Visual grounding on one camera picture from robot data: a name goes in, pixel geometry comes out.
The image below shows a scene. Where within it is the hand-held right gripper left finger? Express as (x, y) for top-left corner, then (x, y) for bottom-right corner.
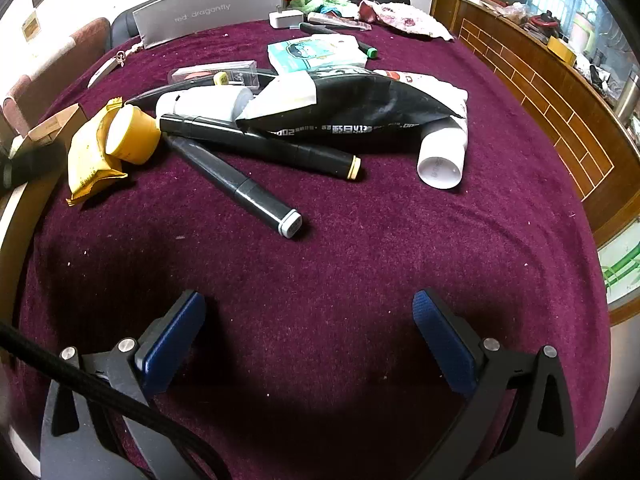
(40, 289), (207, 480)

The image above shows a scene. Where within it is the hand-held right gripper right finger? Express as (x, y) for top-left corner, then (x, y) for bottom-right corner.
(410, 289), (577, 480)

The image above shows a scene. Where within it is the black marker grey cap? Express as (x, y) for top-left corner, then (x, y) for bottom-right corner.
(162, 134), (303, 239)

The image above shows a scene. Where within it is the yellow snack packet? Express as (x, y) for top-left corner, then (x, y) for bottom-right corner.
(66, 99), (128, 206)

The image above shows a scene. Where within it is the white flip-cap bottle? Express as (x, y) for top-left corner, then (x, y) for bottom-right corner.
(417, 114), (469, 190)

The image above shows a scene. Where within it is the yellow tape roll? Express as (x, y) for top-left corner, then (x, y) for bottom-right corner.
(105, 107), (162, 165)

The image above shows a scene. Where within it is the black marker yellow band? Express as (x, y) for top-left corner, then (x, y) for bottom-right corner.
(159, 114), (362, 182)

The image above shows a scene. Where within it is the small white bottle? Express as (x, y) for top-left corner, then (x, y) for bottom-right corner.
(156, 85), (254, 122)

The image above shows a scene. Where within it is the tan cardboard box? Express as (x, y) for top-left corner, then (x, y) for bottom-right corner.
(20, 103), (90, 158)

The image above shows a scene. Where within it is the black white pouch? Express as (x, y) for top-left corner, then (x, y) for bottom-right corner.
(125, 69), (468, 157)

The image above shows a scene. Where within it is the maroon tablecloth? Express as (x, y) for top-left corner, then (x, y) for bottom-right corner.
(15, 20), (613, 480)

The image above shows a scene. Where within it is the clear plastic case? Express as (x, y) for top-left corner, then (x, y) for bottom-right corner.
(169, 61), (260, 92)

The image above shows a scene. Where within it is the wooden brick-pattern counter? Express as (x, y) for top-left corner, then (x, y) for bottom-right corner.
(430, 0), (640, 328)

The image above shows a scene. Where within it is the brown chair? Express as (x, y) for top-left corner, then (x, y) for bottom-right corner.
(1, 16), (112, 138)

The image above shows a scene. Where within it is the black marker green cap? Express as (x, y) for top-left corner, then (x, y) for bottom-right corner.
(299, 22), (378, 58)

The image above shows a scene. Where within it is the teal tissue packet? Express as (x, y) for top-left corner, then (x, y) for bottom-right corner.
(266, 37), (369, 73)

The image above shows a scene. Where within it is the pink cloth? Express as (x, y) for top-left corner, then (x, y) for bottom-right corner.
(357, 0), (455, 42)

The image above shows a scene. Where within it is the grey cardboard box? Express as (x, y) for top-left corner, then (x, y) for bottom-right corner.
(132, 0), (285, 50)

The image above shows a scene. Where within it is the white charger plug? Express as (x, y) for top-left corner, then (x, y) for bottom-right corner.
(269, 9), (304, 29)

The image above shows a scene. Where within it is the green cloth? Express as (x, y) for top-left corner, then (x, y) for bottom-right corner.
(302, 0), (357, 17)

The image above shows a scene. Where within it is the black braided cable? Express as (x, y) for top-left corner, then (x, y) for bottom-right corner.
(0, 320), (231, 480)

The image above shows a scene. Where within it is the small yellow wall plaque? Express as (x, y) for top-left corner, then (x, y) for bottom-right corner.
(22, 10), (43, 41)

